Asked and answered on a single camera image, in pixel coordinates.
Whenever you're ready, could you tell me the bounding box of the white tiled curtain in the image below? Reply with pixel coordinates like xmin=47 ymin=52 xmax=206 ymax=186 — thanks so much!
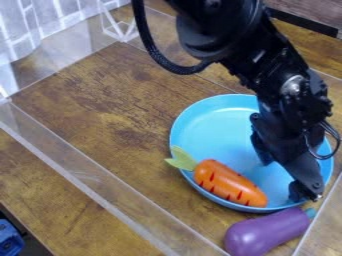
xmin=0 ymin=0 xmax=135 ymax=64

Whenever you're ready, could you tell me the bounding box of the blue round plastic tray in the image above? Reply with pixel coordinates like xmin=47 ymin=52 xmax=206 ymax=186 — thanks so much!
xmin=170 ymin=94 xmax=333 ymax=213

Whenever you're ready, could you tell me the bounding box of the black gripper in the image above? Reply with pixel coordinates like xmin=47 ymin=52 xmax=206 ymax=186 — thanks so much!
xmin=250 ymin=99 xmax=325 ymax=202

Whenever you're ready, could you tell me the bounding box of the purple toy eggplant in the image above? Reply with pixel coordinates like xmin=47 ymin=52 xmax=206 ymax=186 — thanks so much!
xmin=225 ymin=207 xmax=317 ymax=256

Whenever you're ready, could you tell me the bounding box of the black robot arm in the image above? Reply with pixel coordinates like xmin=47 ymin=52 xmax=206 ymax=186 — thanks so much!
xmin=164 ymin=0 xmax=333 ymax=200

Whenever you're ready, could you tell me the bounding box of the black braided cable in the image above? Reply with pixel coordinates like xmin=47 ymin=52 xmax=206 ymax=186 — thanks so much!
xmin=130 ymin=0 xmax=215 ymax=76

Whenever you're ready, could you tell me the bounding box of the blue object at corner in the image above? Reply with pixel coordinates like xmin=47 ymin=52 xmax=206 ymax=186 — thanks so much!
xmin=0 ymin=219 xmax=24 ymax=256

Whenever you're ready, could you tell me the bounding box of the clear acrylic enclosure wall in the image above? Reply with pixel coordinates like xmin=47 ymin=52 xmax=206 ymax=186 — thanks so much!
xmin=0 ymin=3 xmax=261 ymax=256

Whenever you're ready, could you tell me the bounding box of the orange toy carrot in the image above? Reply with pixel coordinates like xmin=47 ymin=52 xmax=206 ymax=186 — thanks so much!
xmin=166 ymin=146 xmax=269 ymax=208

